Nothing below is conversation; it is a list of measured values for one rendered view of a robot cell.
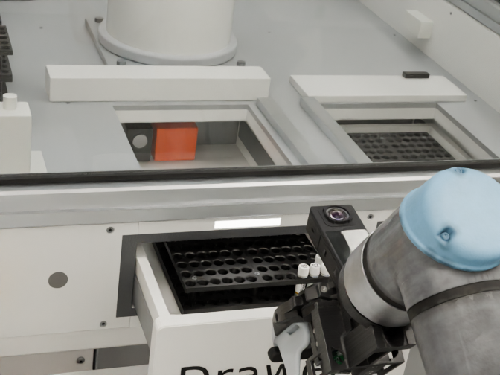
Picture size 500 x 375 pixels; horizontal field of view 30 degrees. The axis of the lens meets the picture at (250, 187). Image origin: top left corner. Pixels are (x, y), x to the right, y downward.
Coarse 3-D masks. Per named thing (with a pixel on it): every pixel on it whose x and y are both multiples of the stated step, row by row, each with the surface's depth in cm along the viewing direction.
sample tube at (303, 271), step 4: (300, 264) 106; (304, 264) 106; (300, 268) 106; (304, 268) 106; (308, 268) 106; (300, 272) 106; (304, 272) 106; (308, 272) 106; (300, 276) 106; (304, 276) 107; (300, 284) 106; (304, 284) 107; (296, 288) 107; (300, 288) 107; (304, 288) 107; (296, 292) 107
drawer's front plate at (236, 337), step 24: (216, 312) 93; (240, 312) 94; (264, 312) 94; (168, 336) 91; (192, 336) 92; (216, 336) 93; (240, 336) 94; (264, 336) 95; (168, 360) 92; (192, 360) 93; (216, 360) 94; (240, 360) 95; (264, 360) 96
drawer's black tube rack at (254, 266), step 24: (192, 240) 116; (216, 240) 111; (240, 240) 111; (264, 240) 112; (288, 240) 113; (168, 264) 110; (192, 264) 106; (216, 264) 112; (240, 264) 107; (264, 264) 107; (288, 264) 108; (264, 288) 108; (288, 288) 109; (192, 312) 103
